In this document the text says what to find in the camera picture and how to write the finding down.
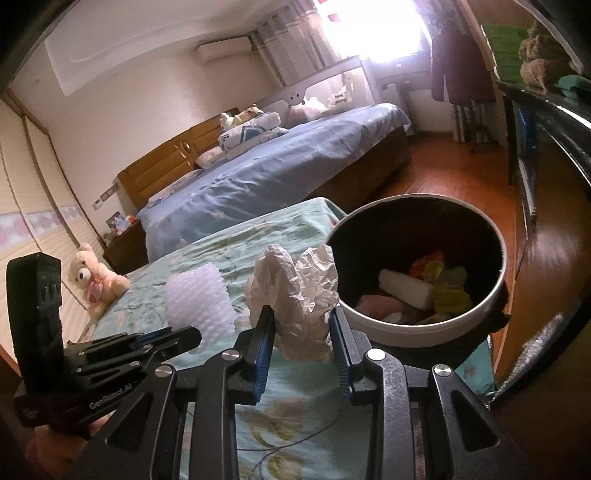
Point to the white round trash bin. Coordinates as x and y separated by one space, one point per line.
392 234

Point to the wooden headboard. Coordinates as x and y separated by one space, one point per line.
168 162

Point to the white paper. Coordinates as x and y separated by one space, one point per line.
302 292

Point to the yellow snack bag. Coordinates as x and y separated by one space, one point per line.
448 294

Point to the dark red hanging coat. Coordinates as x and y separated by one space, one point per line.
458 69

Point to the photo frame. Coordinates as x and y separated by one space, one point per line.
118 223

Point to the cream teddy bear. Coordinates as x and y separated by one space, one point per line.
100 286

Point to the floral green tablecloth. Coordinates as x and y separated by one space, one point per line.
303 426

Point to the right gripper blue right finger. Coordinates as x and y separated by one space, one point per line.
349 347

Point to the bed with blue cover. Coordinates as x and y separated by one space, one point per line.
345 158

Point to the white air conditioner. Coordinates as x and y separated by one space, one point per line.
221 49

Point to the black tv cabinet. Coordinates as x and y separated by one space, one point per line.
549 159

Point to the green boxes stack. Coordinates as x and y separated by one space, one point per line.
504 42

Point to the red snack bag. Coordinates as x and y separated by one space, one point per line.
419 266

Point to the grey bed guard rail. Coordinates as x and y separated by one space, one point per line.
344 86

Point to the sliding wardrobe doors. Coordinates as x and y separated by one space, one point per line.
39 212

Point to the pink pillow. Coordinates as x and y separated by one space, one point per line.
206 159

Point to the grey curtain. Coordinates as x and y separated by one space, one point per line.
295 42

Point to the white foam net sleeve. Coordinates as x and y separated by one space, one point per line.
199 298

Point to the white foam block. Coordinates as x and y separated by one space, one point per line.
412 291

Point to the person's left hand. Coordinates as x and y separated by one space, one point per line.
51 453

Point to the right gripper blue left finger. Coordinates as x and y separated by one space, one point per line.
255 346

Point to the plush toys on quilt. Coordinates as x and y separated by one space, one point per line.
228 121

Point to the pink plastic bag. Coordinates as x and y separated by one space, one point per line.
386 308

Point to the brown folded towel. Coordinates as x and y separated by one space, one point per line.
544 60

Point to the wooden nightstand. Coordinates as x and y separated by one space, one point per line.
127 252

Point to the folded white blue quilt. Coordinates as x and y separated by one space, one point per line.
237 140

